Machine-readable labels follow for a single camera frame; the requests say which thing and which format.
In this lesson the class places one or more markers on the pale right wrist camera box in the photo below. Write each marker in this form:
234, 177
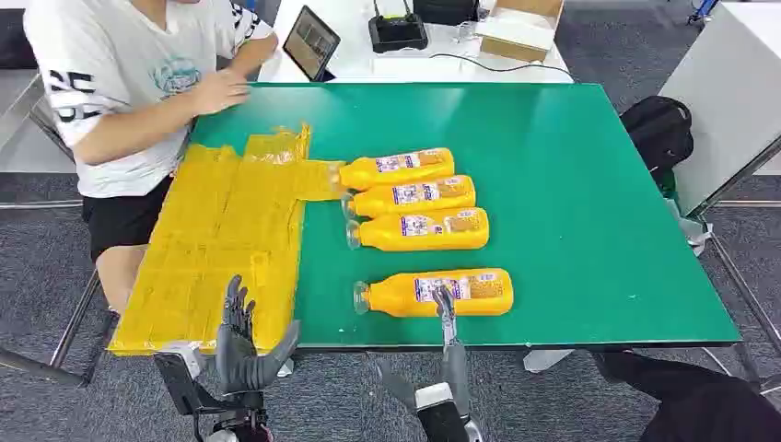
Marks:
433, 395

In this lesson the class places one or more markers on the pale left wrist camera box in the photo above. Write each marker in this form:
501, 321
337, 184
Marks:
183, 355

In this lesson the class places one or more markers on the black router with antennas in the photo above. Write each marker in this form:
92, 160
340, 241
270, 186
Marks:
398, 33

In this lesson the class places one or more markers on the white desk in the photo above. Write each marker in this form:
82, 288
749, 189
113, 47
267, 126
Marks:
366, 64

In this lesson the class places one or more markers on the black backpack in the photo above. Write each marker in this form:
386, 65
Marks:
659, 134

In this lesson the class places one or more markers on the metal chair frame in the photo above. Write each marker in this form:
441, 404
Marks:
73, 329

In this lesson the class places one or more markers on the white plastic bag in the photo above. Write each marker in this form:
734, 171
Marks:
692, 232

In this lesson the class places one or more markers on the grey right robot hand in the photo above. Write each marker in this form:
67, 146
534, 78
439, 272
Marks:
454, 366

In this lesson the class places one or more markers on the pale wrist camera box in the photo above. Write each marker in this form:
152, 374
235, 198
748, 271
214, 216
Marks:
183, 355
433, 395

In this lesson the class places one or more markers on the orange drink bottle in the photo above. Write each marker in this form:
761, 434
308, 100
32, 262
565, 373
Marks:
390, 296
384, 235
366, 174
378, 201

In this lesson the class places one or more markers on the black tablet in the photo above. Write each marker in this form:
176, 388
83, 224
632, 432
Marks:
311, 44

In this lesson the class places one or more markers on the person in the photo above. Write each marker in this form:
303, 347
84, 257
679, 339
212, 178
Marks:
116, 49

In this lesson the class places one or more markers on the person's right hand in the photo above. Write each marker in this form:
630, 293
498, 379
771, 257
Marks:
219, 91

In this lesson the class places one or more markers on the yellow plastic sheet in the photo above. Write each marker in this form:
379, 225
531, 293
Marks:
213, 244

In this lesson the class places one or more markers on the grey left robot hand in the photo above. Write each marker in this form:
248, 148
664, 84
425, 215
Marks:
238, 360

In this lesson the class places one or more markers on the white table with metal frame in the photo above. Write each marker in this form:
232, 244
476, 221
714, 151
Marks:
732, 91

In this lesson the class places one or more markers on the white table foot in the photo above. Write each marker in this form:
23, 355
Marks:
285, 367
546, 360

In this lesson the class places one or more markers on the black case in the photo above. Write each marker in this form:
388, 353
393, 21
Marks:
445, 11

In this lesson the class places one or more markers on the open cardboard box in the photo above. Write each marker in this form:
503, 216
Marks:
518, 33

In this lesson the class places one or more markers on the blue frame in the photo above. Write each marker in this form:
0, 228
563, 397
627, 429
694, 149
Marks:
701, 11

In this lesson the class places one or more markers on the green table mat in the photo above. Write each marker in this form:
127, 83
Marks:
549, 213

